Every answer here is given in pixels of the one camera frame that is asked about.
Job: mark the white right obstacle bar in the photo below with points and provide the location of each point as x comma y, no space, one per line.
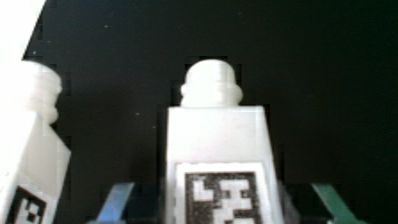
20,12

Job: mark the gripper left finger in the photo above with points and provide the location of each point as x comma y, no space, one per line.
114,205

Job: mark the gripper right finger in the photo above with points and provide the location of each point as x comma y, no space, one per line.
335,204

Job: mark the white table leg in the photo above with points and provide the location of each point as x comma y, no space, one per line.
34,154
221,182

